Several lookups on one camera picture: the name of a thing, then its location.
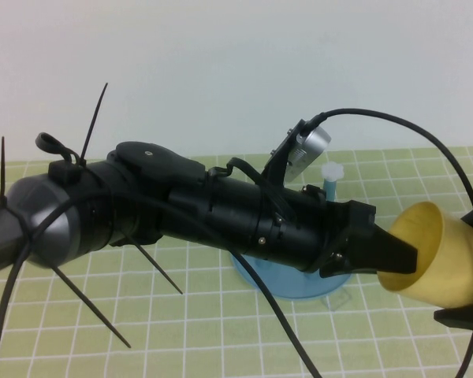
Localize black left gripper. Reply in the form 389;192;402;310
255;184;419;277

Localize yellow plastic cup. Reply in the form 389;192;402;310
378;199;473;310

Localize blue cup stand white caps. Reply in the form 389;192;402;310
229;161;351;302

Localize small clear tape square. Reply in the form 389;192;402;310
323;290;352;313

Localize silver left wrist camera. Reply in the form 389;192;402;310
287;121;333;183

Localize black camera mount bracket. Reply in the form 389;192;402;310
259;117;315;190

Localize black camera cable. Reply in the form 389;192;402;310
0;108;473;378

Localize black looped strap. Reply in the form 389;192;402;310
36;132;82;169

